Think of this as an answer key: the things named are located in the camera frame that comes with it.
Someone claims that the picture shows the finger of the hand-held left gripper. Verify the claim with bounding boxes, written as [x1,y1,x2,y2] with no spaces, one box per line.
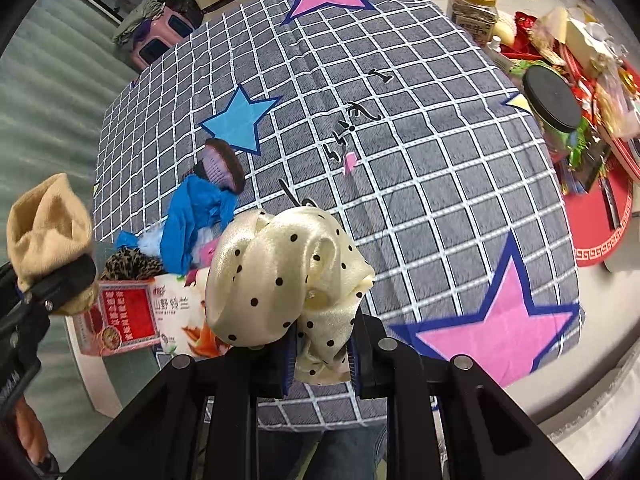
[15,255,98,317]

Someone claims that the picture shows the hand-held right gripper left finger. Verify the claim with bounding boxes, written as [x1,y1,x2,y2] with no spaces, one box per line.
[65,325,301,480]

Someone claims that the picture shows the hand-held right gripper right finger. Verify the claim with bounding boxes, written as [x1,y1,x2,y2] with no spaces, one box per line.
[347,312,586,480]

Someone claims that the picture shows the beige sock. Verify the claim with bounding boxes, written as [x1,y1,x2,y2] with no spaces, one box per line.
[6,173,96,317]

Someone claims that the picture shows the red white printed cardboard box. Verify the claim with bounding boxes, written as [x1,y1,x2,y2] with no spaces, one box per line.
[75,266,233,358]

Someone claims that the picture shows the light blue fluffy cloth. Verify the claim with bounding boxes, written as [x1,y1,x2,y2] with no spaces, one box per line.
[116,222,168,258]

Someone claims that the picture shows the cream polka dot satin scrunchie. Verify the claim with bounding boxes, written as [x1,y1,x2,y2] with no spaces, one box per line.
[204,207,377,386]

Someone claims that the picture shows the blue shoe cover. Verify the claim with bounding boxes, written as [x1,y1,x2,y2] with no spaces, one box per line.
[160,176,240,275]

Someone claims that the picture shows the person's left hand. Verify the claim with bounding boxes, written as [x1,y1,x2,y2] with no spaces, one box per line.
[12,400,53,467]

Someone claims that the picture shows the leopard print scrunchie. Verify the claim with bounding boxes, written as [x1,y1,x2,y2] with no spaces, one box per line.
[100,247,168,281]

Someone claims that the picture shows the person's blue jeans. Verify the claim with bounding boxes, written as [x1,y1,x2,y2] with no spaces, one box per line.
[257,425,388,480]

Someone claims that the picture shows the pink cloth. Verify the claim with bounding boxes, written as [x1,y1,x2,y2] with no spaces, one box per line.
[192,240,221,268]

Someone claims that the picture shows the grey checked star tablecloth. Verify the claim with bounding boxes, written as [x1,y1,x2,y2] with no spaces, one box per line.
[92,0,583,431]

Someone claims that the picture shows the pink plastic stool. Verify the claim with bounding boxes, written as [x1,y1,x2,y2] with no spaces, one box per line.
[131,7,201,72]

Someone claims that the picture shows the grey cloth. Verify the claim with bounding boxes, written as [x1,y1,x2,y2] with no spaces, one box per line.
[111,0,168,46]

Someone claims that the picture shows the red round patterned tray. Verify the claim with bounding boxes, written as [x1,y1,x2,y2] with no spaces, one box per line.
[567,170,640,273]

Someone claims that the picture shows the plastic jar with black lid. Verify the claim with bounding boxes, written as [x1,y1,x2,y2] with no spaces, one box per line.
[521,64,586,156]

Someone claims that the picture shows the plastic jar with gold lid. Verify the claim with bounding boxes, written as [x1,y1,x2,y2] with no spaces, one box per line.
[447,0,501,47]

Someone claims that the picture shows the beige paper bag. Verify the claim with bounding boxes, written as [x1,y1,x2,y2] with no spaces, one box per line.
[537,6,621,78]

